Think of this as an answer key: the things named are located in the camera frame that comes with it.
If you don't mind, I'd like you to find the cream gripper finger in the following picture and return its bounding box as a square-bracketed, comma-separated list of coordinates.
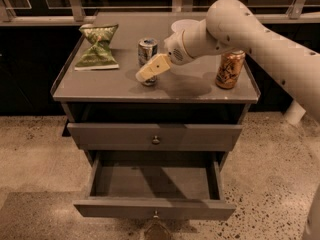
[136, 54, 171, 82]

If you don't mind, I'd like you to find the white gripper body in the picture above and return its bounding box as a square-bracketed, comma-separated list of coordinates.
[164, 30, 194, 65]

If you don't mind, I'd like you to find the silver blue redbull can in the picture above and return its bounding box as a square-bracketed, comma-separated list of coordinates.
[137, 37, 159, 87]

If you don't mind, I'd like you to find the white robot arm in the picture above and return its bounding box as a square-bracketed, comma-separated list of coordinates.
[136, 0, 320, 121]

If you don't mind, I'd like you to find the grey drawer cabinet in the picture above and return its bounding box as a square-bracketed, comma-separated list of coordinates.
[50, 11, 261, 172]

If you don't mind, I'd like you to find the gold soda can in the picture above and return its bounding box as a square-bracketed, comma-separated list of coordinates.
[215, 50, 246, 89]

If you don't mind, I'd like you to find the grey top drawer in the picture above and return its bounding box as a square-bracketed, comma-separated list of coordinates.
[67, 123, 242, 151]

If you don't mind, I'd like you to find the grey open middle drawer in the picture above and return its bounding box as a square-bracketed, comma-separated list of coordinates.
[74, 151, 235, 220]

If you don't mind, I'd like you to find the white ceramic bowl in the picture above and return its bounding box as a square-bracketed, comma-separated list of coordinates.
[171, 19, 198, 34]

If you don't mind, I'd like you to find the green chip bag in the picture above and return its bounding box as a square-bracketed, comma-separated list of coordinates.
[75, 24, 119, 71]

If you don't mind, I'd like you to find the metal railing frame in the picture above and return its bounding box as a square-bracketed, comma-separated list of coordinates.
[0, 0, 320, 25]

